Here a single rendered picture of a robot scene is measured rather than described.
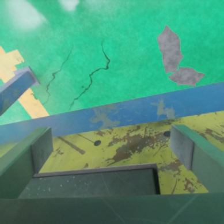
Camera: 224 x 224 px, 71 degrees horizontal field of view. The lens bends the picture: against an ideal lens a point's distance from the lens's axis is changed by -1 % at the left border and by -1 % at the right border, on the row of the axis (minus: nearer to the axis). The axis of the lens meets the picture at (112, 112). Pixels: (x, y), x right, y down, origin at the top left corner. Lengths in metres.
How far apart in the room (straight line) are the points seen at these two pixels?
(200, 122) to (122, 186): 0.13
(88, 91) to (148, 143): 0.82
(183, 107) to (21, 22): 0.88
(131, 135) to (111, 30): 0.68
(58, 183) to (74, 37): 0.76
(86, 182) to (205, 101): 0.24
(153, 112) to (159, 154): 0.12
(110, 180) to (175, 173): 0.08
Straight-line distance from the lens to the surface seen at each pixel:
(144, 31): 0.85
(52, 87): 1.07
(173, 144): 0.17
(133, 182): 0.20
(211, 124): 0.24
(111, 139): 0.24
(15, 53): 1.08
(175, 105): 0.32
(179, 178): 0.19
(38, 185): 0.26
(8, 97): 0.93
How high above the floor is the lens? 0.84
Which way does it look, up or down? 52 degrees down
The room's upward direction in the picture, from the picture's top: 171 degrees counter-clockwise
